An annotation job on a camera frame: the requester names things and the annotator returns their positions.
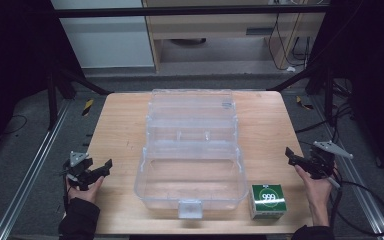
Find person's left hand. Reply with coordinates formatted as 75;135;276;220
65;175;105;204

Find light wooden desk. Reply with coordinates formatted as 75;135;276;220
141;0;327;73

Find person's right hand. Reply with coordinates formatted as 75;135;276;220
294;164;335;228

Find aluminium floor rail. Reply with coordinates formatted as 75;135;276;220
309;95;384;240
0;99;72;240

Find dark curtain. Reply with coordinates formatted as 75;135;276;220
308;0;384;188
0;0;81;168

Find yellow black tape strip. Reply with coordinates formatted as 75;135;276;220
295;95;315;111
81;98;95;117

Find white cabinet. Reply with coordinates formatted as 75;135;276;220
50;0;156;70

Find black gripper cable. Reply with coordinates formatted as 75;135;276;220
326;175;384;237

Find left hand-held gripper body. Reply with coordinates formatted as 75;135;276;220
62;151;98;192

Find black horizontal frame bar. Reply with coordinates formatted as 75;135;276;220
51;5;332;19

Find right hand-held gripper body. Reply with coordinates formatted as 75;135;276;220
307;140;354;181

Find clear plastic storage box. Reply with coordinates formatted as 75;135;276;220
133;88;250;220

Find thin black floor cable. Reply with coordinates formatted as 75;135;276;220
2;114;28;136

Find black hanging cables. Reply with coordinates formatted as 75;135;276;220
267;12;312;72

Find black metal stand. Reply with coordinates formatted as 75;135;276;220
267;64;335;127
45;61;114;132

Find black floor cable bundle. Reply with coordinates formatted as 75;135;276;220
294;78;356;135

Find green and white carton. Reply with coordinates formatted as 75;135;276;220
248;183;289;221

